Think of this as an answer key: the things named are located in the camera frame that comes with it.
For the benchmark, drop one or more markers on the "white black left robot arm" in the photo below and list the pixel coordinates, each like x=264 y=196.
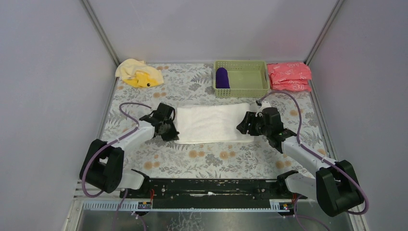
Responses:
x=103 y=167

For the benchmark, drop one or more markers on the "green perforated plastic basket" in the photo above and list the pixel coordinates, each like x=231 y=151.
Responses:
x=246 y=78

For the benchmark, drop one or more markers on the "pink patterned plastic package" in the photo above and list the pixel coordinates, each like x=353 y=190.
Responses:
x=291 y=76

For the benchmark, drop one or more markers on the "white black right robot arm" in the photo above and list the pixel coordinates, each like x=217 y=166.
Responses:
x=334 y=184

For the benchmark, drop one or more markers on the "white towel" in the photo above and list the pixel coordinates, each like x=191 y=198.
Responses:
x=199 y=124

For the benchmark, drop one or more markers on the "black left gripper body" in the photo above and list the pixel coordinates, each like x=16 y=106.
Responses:
x=169 y=120

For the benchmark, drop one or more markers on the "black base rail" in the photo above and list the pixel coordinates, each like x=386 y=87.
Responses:
x=210 y=193

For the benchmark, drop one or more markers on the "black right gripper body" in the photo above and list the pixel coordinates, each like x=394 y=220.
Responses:
x=252 y=122

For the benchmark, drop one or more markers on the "yellow duck towel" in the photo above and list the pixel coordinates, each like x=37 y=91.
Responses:
x=138 y=74

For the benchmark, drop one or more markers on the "purple microfibre towel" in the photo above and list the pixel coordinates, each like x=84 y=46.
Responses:
x=222 y=79

